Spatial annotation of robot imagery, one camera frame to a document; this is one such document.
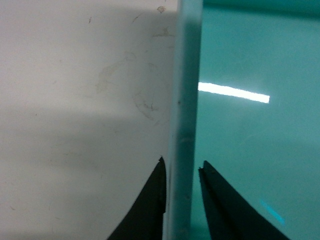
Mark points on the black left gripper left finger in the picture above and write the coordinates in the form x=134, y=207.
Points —
x=144, y=220

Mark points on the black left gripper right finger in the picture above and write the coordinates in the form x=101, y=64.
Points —
x=229, y=216

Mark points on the light teal plastic bin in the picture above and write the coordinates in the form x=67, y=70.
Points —
x=246, y=98

